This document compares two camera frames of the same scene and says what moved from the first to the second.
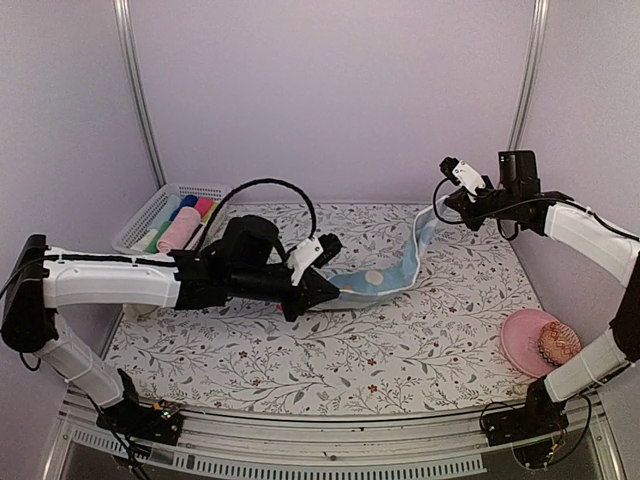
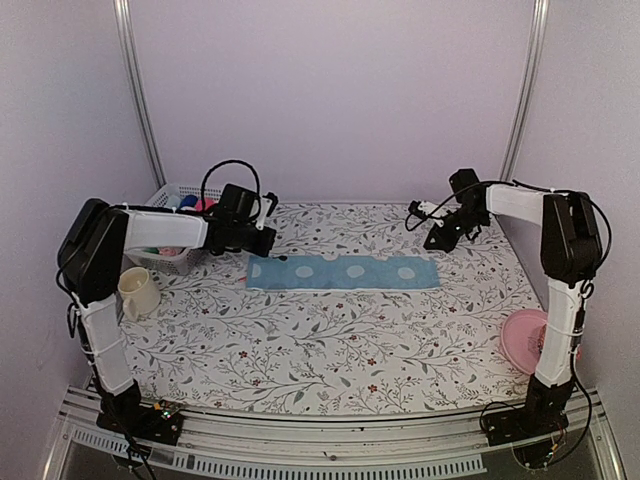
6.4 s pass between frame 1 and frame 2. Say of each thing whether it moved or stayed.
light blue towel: moved
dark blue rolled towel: stayed
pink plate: stayed
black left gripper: moved
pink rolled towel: stayed
